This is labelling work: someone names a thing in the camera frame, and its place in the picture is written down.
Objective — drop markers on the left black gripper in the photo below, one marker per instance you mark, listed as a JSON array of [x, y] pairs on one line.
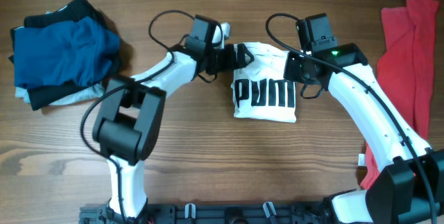
[[227, 62]]

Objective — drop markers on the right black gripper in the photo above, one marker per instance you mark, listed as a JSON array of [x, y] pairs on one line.
[[289, 72]]

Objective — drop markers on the white t-shirt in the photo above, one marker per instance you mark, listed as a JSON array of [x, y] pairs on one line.
[[259, 90]]

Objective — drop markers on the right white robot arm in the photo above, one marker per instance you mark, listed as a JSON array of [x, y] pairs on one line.
[[409, 187]]

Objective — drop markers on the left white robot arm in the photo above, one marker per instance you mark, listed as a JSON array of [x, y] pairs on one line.
[[130, 115]]

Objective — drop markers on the red t-shirt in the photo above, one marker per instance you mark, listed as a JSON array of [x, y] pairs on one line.
[[406, 71]]

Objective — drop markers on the blue folded shirt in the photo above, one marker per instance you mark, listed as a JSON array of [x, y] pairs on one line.
[[67, 51]]

